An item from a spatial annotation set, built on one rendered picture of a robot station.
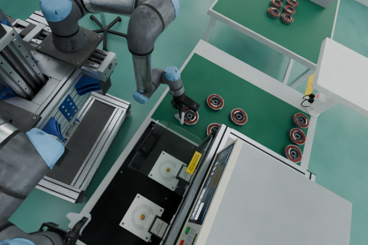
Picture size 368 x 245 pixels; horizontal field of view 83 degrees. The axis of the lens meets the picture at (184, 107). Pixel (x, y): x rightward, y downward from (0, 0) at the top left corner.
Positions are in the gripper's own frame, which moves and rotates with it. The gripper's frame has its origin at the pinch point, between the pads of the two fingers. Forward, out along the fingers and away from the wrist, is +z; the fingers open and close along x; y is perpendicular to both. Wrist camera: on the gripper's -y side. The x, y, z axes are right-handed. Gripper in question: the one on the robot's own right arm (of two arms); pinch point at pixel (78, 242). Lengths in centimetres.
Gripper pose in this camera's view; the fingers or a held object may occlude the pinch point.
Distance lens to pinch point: 76.3
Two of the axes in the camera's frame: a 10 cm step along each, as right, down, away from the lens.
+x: -3.3, 8.2, -4.7
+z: -1.9, 4.3, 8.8
